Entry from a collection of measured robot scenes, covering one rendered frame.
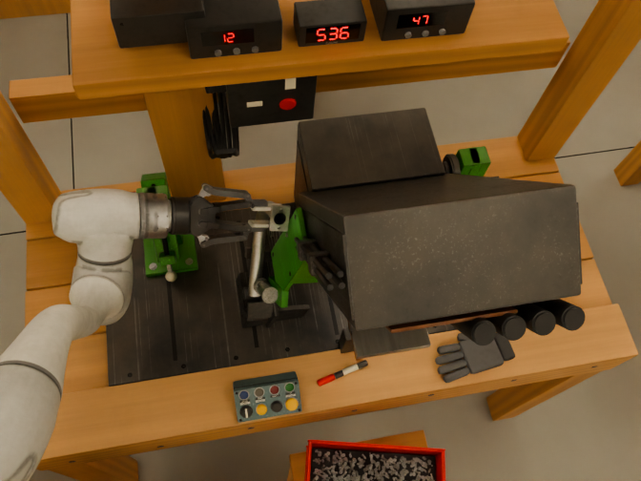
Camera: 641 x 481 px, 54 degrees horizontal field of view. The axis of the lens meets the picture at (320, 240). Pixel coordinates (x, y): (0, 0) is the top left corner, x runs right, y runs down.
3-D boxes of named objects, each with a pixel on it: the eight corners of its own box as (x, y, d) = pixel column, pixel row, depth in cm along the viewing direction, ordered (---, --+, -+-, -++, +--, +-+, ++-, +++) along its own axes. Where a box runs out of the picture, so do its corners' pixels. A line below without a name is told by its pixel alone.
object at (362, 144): (415, 240, 170) (446, 174, 139) (303, 256, 165) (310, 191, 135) (399, 181, 177) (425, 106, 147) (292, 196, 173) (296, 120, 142)
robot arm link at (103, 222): (136, 178, 125) (134, 236, 132) (51, 177, 120) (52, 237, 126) (141, 205, 117) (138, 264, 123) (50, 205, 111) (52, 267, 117)
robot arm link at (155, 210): (141, 199, 118) (174, 199, 120) (136, 187, 126) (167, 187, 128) (140, 245, 121) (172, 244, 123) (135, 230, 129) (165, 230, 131)
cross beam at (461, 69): (556, 68, 162) (570, 42, 154) (23, 123, 144) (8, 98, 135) (549, 52, 164) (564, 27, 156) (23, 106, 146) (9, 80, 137)
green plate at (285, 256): (312, 296, 145) (344, 257, 127) (277, 298, 142) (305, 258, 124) (303, 251, 149) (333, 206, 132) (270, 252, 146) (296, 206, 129)
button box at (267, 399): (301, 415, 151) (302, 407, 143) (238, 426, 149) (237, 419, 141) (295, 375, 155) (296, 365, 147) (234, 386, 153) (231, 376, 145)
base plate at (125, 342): (545, 317, 165) (547, 314, 163) (110, 387, 149) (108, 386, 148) (496, 178, 182) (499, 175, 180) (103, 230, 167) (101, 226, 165)
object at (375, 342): (427, 348, 136) (431, 345, 133) (355, 361, 134) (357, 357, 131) (386, 192, 152) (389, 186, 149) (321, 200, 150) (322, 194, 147)
